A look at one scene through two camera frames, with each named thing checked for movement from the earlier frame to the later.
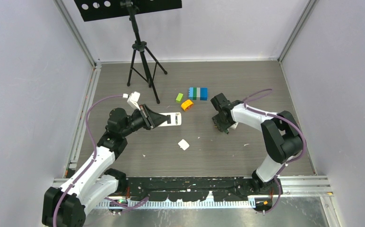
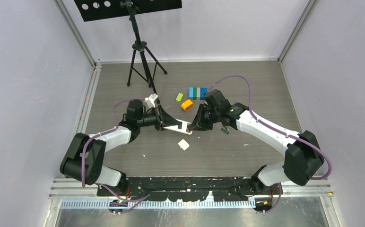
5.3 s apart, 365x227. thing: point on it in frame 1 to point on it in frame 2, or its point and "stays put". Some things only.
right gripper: (222, 126) to (198, 124)
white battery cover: (183, 144) stays put
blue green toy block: (200, 93) stays put
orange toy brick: (187, 105) stays put
